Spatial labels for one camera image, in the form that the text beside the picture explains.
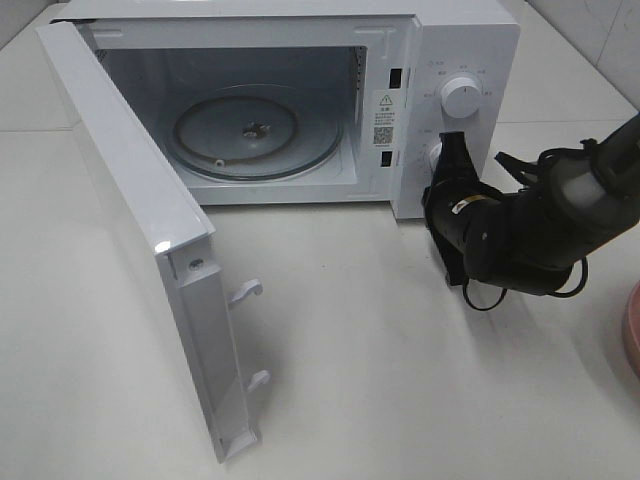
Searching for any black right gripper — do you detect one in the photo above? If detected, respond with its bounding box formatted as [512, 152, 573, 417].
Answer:
[423, 131, 573, 295]

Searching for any pink plate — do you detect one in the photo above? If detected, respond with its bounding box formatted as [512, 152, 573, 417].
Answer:
[621, 284, 640, 377]

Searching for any white lower microwave knob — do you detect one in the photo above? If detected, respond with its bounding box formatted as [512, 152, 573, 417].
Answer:
[426, 141, 442, 173]

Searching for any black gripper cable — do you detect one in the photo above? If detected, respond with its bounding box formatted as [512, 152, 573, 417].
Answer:
[459, 259, 591, 311]

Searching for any white upper microwave knob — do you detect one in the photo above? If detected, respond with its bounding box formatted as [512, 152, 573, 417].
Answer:
[439, 73, 482, 119]

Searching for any white microwave oven body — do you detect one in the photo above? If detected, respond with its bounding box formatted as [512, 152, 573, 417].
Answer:
[46, 1, 520, 219]

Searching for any white microwave knob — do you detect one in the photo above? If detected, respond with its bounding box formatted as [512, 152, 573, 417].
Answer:
[426, 141, 442, 173]
[439, 73, 482, 119]

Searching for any white microwave door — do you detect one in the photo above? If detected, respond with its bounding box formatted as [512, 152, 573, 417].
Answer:
[37, 21, 270, 462]

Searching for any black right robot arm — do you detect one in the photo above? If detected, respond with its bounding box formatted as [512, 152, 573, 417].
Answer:
[422, 117, 639, 298]

